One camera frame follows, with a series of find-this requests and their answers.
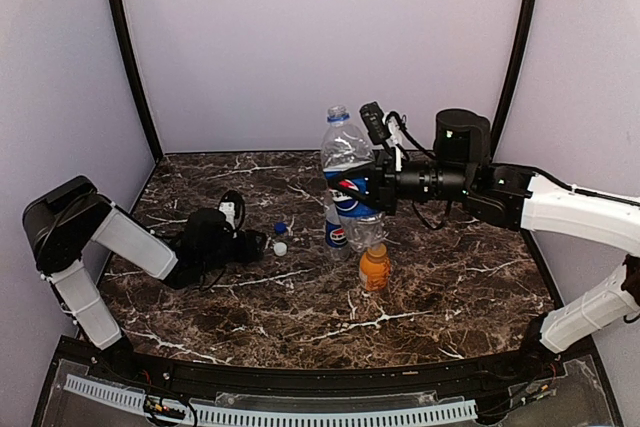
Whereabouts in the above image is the left black frame post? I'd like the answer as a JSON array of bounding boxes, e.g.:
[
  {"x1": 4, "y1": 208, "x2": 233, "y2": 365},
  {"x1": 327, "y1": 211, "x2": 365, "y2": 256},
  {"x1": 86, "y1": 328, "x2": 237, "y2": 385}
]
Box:
[{"x1": 108, "y1": 0, "x2": 164, "y2": 163}]

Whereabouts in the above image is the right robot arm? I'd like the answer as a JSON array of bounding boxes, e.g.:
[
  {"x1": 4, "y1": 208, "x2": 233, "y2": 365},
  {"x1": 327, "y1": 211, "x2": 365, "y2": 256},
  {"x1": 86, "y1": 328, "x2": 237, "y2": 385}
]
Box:
[{"x1": 321, "y1": 102, "x2": 639, "y2": 381}]

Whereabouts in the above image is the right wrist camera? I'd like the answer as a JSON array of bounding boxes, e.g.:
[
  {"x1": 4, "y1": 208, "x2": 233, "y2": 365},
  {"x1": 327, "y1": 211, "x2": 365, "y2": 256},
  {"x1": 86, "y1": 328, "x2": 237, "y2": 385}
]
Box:
[{"x1": 359, "y1": 102, "x2": 407, "y2": 172}]

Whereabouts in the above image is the black front rail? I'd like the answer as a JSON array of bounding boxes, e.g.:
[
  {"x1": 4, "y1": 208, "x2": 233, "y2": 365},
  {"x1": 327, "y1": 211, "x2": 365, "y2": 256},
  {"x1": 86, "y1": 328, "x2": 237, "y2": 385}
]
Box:
[{"x1": 90, "y1": 349, "x2": 552, "y2": 398}]

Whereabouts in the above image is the blue label water bottle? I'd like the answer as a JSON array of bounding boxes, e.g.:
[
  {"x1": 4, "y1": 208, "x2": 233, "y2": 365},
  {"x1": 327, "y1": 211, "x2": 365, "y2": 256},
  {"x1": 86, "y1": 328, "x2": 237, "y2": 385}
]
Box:
[{"x1": 323, "y1": 190, "x2": 351, "y2": 262}]

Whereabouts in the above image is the orange juice bottle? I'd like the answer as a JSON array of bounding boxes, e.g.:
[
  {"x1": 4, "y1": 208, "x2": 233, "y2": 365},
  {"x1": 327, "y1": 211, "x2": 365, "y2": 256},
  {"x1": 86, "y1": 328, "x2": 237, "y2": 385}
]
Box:
[{"x1": 359, "y1": 243, "x2": 391, "y2": 292}]

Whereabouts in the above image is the white slotted cable duct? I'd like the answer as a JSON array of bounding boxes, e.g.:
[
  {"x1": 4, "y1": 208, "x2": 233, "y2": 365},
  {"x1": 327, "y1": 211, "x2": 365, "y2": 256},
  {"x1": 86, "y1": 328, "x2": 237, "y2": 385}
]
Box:
[{"x1": 64, "y1": 374, "x2": 477, "y2": 426}]

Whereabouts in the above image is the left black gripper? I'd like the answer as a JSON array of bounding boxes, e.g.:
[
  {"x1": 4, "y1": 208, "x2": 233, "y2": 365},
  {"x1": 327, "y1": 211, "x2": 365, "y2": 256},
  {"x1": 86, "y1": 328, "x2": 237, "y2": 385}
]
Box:
[{"x1": 199, "y1": 229, "x2": 265, "y2": 274}]

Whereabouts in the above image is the right black frame post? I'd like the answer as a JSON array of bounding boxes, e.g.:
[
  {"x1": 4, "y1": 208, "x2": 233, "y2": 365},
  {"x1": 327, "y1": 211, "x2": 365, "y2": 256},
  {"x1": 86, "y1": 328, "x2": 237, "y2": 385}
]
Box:
[{"x1": 490, "y1": 0, "x2": 536, "y2": 157}]

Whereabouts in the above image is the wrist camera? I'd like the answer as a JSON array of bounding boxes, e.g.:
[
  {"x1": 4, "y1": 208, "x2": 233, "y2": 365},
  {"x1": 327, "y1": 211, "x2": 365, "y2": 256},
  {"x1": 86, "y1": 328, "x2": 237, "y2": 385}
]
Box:
[
  {"x1": 359, "y1": 102, "x2": 407, "y2": 172},
  {"x1": 218, "y1": 190, "x2": 246, "y2": 232}
]

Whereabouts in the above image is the black frame post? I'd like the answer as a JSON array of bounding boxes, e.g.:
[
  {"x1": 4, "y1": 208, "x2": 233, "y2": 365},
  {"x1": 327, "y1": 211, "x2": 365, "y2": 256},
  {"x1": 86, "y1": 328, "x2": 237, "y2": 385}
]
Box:
[
  {"x1": 108, "y1": 0, "x2": 164, "y2": 163},
  {"x1": 490, "y1": 0, "x2": 536, "y2": 157}
]

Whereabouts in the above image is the white bottle cap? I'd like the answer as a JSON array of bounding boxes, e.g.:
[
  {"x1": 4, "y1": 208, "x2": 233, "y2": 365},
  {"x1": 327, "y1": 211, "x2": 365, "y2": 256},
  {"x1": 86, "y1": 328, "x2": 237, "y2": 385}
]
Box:
[{"x1": 273, "y1": 242, "x2": 288, "y2": 256}]

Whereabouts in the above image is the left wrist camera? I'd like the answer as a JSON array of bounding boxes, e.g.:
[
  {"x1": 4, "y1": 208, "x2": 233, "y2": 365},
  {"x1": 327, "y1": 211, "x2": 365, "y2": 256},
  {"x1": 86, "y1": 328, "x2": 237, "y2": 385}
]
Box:
[{"x1": 218, "y1": 190, "x2": 246, "y2": 232}]

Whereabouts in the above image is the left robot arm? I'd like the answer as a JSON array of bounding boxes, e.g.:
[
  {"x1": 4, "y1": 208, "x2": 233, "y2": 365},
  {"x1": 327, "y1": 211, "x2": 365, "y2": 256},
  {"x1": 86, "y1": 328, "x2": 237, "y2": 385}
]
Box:
[{"x1": 22, "y1": 176, "x2": 267, "y2": 383}]

